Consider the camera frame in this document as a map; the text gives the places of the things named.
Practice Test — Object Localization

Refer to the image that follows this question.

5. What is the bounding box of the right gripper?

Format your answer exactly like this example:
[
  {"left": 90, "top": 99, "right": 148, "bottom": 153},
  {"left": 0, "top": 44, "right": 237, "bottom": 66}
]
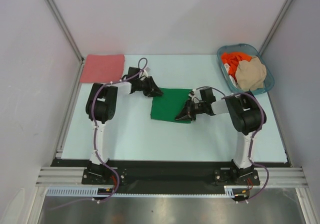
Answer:
[{"left": 175, "top": 98, "right": 207, "bottom": 121}]

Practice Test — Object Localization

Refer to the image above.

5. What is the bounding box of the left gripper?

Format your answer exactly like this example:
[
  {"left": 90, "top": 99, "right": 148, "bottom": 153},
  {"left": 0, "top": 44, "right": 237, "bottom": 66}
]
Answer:
[{"left": 134, "top": 76, "right": 163, "bottom": 98}]

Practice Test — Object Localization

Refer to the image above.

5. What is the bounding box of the green t shirt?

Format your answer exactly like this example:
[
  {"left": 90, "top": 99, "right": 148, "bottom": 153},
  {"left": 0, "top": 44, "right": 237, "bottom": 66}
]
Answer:
[{"left": 150, "top": 88, "right": 191, "bottom": 124}]

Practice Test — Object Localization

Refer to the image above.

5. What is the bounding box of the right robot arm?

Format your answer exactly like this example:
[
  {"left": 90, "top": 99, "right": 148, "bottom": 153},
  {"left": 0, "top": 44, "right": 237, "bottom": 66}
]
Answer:
[{"left": 175, "top": 86, "right": 267, "bottom": 185}]

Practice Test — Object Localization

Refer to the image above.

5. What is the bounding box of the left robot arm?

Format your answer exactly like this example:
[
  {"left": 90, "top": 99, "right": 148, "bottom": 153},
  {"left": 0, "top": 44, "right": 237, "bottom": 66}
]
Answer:
[{"left": 85, "top": 67, "right": 163, "bottom": 184}]

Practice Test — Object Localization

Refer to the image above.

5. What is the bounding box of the folded pink t shirt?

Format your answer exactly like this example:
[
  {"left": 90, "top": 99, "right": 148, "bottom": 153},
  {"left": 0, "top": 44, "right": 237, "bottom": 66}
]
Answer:
[{"left": 79, "top": 54, "right": 125, "bottom": 83}]

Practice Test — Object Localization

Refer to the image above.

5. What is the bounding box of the white garment in basket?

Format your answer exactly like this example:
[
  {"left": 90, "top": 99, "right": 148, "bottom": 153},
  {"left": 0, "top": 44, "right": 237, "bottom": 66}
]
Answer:
[{"left": 224, "top": 63, "right": 237, "bottom": 87}]

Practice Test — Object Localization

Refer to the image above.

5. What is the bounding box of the orange t shirt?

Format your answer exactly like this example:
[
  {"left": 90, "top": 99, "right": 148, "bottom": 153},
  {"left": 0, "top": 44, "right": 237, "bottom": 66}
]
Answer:
[{"left": 220, "top": 52, "right": 252, "bottom": 78}]

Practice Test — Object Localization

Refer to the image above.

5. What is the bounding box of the blue plastic basket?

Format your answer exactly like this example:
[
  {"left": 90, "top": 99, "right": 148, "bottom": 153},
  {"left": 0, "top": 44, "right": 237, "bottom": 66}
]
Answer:
[{"left": 216, "top": 43, "right": 275, "bottom": 95}]

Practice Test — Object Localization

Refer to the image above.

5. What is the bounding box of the beige t shirt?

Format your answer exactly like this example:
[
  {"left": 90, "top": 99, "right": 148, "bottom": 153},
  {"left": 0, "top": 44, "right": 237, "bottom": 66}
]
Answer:
[{"left": 235, "top": 56, "right": 267, "bottom": 91}]

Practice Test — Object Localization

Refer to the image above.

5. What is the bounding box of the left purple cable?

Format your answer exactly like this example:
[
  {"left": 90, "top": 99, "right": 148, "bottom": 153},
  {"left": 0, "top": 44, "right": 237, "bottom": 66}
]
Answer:
[{"left": 48, "top": 57, "right": 148, "bottom": 211}]

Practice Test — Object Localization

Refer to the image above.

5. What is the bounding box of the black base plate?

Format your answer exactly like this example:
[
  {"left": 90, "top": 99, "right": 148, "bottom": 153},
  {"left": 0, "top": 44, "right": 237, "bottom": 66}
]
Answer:
[{"left": 51, "top": 159, "right": 290, "bottom": 195}]

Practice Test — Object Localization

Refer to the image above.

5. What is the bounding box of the white slotted cable duct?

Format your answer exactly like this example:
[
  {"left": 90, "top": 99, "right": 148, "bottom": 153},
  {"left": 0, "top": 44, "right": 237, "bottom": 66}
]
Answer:
[{"left": 46, "top": 185, "right": 251, "bottom": 199}]

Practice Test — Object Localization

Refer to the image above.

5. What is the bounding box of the aluminium frame rail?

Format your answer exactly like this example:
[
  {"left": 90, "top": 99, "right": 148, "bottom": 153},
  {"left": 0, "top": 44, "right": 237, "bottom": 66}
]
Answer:
[{"left": 36, "top": 167, "right": 308, "bottom": 188}]

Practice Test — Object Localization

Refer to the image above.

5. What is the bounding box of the left corner aluminium post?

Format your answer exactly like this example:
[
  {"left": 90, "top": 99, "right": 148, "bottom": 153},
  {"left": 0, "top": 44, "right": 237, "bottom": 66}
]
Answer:
[{"left": 45, "top": 0, "right": 84, "bottom": 63}]

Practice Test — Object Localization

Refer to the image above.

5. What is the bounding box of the corner aluminium post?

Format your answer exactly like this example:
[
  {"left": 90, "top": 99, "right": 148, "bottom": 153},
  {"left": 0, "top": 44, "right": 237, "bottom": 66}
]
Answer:
[
  {"left": 259, "top": 0, "right": 294, "bottom": 55},
  {"left": 45, "top": 0, "right": 84, "bottom": 63}
]

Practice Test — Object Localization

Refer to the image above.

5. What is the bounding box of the right corner aluminium post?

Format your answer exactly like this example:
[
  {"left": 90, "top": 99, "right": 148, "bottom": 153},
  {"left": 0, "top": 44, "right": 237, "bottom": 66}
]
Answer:
[{"left": 259, "top": 0, "right": 294, "bottom": 55}]

